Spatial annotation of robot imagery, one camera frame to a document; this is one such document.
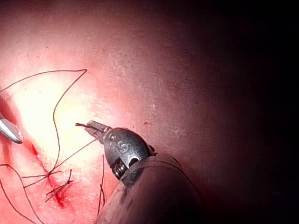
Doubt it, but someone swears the black thread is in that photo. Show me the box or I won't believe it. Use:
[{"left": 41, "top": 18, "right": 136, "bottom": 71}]
[{"left": 0, "top": 69, "right": 113, "bottom": 224}]

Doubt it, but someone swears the left arm needle driver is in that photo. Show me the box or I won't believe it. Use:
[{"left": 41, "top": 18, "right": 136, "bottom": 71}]
[{"left": 102, "top": 127, "right": 157, "bottom": 182}]

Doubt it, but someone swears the left arm needle driver jaw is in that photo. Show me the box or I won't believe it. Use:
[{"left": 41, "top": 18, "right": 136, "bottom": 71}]
[
  {"left": 84, "top": 127, "right": 107, "bottom": 143},
  {"left": 87, "top": 119, "right": 113, "bottom": 133}
]

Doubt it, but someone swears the black stitching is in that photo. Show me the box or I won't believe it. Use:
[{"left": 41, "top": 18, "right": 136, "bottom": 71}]
[{"left": 21, "top": 168, "right": 74, "bottom": 203}]

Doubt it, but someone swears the tissue pad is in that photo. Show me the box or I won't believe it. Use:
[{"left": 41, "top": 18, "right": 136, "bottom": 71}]
[{"left": 0, "top": 0, "right": 299, "bottom": 224}]

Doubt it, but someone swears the right arm needle driver jaw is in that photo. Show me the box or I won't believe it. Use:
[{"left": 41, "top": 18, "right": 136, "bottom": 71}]
[{"left": 0, "top": 118, "right": 24, "bottom": 144}]

